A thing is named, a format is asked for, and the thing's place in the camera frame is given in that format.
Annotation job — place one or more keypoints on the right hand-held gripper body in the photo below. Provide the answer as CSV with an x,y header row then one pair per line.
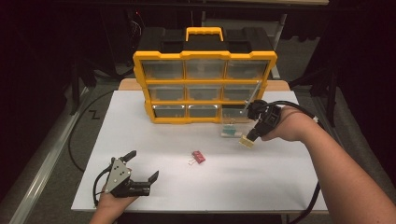
x,y
267,118

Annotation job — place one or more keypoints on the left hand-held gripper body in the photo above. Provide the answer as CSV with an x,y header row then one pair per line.
x,y
118,175

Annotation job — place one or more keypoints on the yellow binder clip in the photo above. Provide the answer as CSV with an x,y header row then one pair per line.
x,y
246,142

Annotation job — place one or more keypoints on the clear plastic drawer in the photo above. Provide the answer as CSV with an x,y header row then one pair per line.
x,y
232,115

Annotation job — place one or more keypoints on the pink binder clip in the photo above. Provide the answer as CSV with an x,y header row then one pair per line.
x,y
198,157

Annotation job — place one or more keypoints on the yellow black organizer cabinet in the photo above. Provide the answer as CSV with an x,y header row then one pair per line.
x,y
204,55

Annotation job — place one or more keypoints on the person's right hand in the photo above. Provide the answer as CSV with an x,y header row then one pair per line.
x,y
292,126

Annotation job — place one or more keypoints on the person's left hand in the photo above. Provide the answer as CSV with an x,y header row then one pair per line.
x,y
110,205

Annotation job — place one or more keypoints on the black metal stand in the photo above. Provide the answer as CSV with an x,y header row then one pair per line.
x,y
74,90
332,99

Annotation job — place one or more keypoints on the set of clear organizer drawers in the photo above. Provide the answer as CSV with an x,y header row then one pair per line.
x,y
163,70

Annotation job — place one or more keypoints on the white metal post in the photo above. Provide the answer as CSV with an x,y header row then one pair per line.
x,y
278,46

